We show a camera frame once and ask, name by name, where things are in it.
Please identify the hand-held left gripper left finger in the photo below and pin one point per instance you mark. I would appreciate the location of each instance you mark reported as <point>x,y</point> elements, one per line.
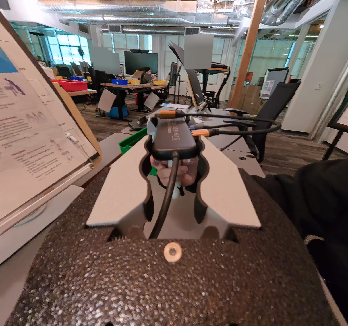
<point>119,190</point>

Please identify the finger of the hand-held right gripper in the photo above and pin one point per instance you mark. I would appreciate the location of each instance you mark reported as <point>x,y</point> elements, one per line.
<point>152,129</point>

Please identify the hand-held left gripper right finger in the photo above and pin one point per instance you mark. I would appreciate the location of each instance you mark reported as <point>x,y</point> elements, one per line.
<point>228,193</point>

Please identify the black usb hub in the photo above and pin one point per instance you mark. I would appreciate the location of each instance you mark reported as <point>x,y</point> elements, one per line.
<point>174,141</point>

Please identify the green plastic bin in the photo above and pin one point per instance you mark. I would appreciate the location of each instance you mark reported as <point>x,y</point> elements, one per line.
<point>130,142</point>

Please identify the person's right forearm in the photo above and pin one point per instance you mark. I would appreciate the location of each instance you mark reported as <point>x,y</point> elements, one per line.
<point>320,209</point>

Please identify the person's right hand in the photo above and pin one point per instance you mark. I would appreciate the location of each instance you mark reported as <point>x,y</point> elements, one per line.
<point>187,173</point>

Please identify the small black desk device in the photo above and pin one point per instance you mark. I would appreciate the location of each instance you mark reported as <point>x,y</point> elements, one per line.
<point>135,126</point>

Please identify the blue bag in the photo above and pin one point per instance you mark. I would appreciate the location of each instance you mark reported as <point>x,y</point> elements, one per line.
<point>117,112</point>

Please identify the wooden top desk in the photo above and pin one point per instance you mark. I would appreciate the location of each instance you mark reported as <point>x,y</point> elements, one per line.
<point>130,86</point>

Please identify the yellow parts tray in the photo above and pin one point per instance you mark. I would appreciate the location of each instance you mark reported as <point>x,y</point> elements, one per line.
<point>134,81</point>

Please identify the small blue parts tray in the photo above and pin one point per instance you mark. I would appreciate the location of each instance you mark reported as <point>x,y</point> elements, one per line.
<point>119,81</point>

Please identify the black backed wooden stand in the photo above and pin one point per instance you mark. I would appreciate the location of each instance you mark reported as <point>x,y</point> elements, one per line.
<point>197,87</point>

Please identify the black angled panel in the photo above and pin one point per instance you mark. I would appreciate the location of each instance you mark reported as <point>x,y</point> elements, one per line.
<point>176,53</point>

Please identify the red plastic bin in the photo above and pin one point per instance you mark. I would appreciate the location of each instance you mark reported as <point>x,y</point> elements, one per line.
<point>70,85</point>

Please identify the brown cardboard box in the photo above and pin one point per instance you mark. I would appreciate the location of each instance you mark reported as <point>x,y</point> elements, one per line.
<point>250,99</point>

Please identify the black office chair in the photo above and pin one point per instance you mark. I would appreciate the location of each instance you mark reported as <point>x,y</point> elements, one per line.
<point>277,100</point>

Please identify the instruction sheet stand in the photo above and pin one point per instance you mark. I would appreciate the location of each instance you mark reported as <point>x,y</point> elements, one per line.
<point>32,130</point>

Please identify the grey pin board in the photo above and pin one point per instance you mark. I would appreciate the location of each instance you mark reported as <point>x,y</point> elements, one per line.
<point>274,81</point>

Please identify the large black wall screen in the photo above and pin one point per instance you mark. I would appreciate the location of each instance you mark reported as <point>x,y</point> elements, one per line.
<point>141,62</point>

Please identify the wooden post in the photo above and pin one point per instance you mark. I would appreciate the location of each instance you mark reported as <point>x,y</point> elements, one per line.
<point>250,46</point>

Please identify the long silver ceiling duct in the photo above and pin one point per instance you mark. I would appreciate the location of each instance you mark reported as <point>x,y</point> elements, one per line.
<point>108,5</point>

